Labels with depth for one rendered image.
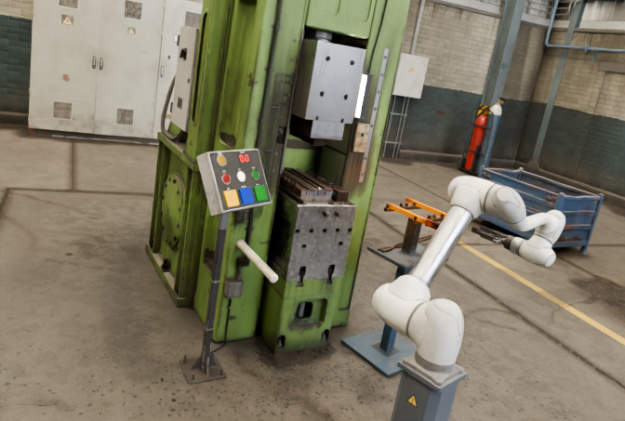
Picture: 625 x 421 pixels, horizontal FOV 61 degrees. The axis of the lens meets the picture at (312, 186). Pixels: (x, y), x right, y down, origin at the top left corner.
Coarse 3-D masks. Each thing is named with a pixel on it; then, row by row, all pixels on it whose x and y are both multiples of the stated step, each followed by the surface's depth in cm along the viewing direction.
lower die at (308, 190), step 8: (296, 176) 312; (288, 184) 299; (296, 184) 297; (304, 184) 296; (312, 184) 295; (320, 184) 298; (296, 192) 292; (304, 192) 288; (312, 192) 291; (320, 192) 293; (328, 192) 296; (304, 200) 290; (320, 200) 295; (328, 200) 297
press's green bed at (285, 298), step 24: (264, 288) 318; (288, 288) 295; (312, 288) 304; (336, 288) 312; (264, 312) 317; (288, 312) 301; (312, 312) 315; (264, 336) 316; (288, 336) 306; (312, 336) 315
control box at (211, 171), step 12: (204, 156) 238; (216, 156) 240; (228, 156) 246; (240, 156) 252; (252, 156) 259; (204, 168) 239; (216, 168) 238; (228, 168) 244; (240, 168) 251; (252, 168) 257; (204, 180) 240; (216, 180) 237; (240, 180) 248; (252, 180) 255; (264, 180) 262; (216, 192) 236; (252, 192) 253; (216, 204) 237; (240, 204) 245; (252, 204) 251
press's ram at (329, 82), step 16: (304, 48) 277; (320, 48) 267; (336, 48) 271; (352, 48) 276; (304, 64) 276; (320, 64) 270; (336, 64) 274; (352, 64) 280; (304, 80) 276; (320, 80) 272; (336, 80) 277; (352, 80) 282; (304, 96) 276; (320, 96) 277; (336, 96) 280; (352, 96) 285; (304, 112) 275; (320, 112) 278; (336, 112) 283; (352, 112) 288
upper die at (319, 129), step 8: (296, 120) 294; (304, 120) 285; (312, 120) 278; (296, 128) 293; (304, 128) 285; (312, 128) 279; (320, 128) 281; (328, 128) 284; (336, 128) 286; (312, 136) 280; (320, 136) 282; (328, 136) 285; (336, 136) 287
